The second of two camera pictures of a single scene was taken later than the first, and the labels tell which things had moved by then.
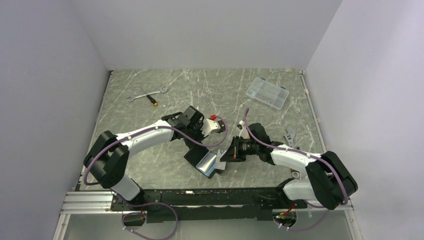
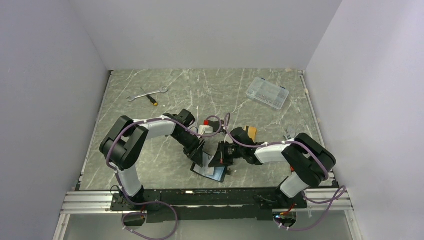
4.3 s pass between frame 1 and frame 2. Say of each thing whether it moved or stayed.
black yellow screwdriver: stayed
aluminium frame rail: stayed
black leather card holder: moved
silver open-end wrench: stayed
